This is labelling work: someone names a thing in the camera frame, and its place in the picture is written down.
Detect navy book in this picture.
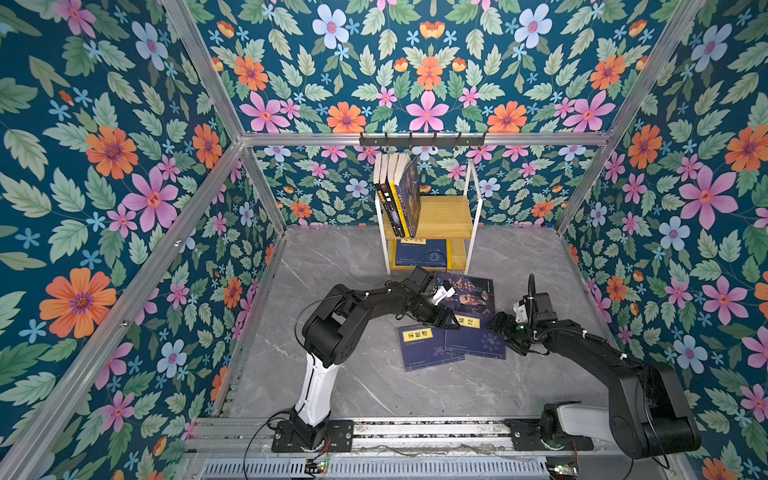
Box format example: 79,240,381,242
398,325,465,372
394,240,448,269
445,313,506,360

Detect purple portrait book top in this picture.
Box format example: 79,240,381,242
395,153,421,238

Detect yellow cartoon book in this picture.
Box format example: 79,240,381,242
387,153,410,239

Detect black wolf cover book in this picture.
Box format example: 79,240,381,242
380,154,403,237

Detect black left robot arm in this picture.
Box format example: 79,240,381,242
293,267,460,432

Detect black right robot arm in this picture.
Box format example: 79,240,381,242
486,293,701,460

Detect purple book underneath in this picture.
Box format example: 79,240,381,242
435,272,496,318

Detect black book standing on shelf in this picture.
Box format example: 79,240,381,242
372,152,386,223

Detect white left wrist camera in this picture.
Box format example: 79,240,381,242
430,284,455,306

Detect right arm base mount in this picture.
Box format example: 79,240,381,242
503,418,595,452

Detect wooden white frame shelf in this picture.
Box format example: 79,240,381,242
375,160,484,274

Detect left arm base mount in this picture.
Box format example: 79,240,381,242
271,419,355,453

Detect black wall hook rail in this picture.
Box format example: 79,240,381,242
358,132,486,149

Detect aluminium front rail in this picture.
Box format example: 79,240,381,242
187,417,621,455

